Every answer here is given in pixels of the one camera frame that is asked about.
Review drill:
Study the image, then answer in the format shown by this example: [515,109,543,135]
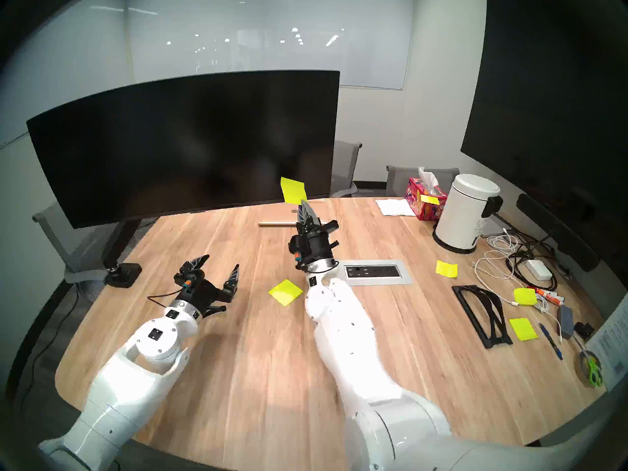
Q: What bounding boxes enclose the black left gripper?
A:
[174,255,240,319]

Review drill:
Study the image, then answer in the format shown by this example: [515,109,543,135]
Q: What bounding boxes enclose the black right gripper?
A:
[288,199,340,273]

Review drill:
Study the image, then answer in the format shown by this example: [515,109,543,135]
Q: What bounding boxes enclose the peeled yellow sticky note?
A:
[281,177,308,205]

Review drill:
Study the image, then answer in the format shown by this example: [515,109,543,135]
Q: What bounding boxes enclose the yellow sticky note pad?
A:
[268,279,304,307]

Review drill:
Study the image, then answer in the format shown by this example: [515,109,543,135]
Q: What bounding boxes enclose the curved black monitor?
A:
[27,70,340,229]

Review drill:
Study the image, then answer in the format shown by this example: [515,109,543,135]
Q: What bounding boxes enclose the gold closed laptop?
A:
[258,201,330,227]

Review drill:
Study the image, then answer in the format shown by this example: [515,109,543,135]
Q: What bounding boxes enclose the grey mesh office chair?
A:
[386,165,460,198]
[330,140,363,198]
[32,200,123,304]

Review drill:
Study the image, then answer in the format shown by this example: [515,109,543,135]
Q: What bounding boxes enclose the white paper napkin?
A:
[376,198,417,216]

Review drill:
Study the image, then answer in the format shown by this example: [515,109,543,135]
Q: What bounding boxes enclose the silver table outlet panel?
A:
[339,259,414,286]

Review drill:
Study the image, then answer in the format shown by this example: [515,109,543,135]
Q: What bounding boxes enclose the red floral tissue box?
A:
[404,167,448,221]

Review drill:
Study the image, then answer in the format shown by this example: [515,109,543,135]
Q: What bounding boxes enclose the white pedal trash can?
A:
[433,174,504,254]

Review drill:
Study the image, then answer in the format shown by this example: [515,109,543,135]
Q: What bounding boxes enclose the black video sound bar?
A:
[516,193,601,272]

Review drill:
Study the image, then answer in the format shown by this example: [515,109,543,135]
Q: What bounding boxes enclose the blue pen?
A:
[538,322,564,361]

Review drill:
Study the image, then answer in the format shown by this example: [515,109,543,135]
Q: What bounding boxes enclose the grey whiteboard eraser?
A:
[556,306,575,340]

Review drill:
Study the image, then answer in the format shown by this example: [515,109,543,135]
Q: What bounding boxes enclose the white printed paper sheet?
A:
[585,306,628,392]

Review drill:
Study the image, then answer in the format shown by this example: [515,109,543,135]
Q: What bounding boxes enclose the glass wall whiteboard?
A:
[127,0,415,90]

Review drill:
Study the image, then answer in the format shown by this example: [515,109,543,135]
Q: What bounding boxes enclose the white charging cable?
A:
[471,232,565,338]

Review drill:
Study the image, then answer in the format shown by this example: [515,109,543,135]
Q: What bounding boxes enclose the black coiled cable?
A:
[505,230,560,291]

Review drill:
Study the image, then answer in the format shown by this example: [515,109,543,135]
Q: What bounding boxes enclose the black frame stand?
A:
[451,285,514,349]

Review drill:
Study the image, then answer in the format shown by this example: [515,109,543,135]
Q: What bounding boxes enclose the large black wall television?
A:
[460,0,628,245]

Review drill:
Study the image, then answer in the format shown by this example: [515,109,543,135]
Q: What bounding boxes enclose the green handled scissors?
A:
[574,337,604,388]

